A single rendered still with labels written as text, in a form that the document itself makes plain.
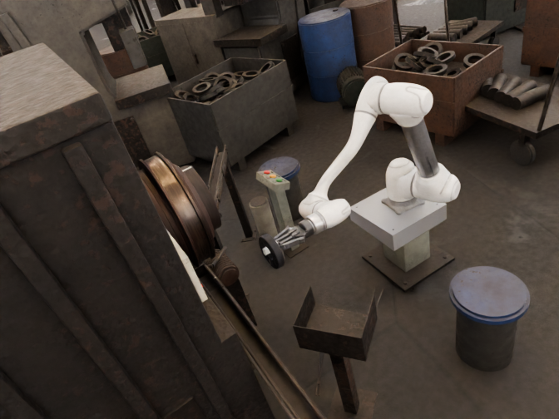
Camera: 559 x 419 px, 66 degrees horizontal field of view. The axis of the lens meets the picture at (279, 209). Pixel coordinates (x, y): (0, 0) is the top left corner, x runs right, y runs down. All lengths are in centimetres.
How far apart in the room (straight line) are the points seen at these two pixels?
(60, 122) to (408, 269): 219
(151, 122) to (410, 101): 298
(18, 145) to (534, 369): 222
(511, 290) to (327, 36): 346
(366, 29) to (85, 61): 290
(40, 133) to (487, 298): 177
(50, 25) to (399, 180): 307
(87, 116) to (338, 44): 412
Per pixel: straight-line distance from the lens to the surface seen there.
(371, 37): 522
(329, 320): 179
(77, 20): 418
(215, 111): 384
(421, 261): 279
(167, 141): 446
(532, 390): 237
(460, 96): 377
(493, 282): 215
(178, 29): 597
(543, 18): 498
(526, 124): 358
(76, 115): 100
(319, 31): 487
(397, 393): 229
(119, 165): 108
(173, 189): 152
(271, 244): 174
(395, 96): 190
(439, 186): 228
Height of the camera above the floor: 199
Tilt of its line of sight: 35 degrees down
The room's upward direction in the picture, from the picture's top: 16 degrees counter-clockwise
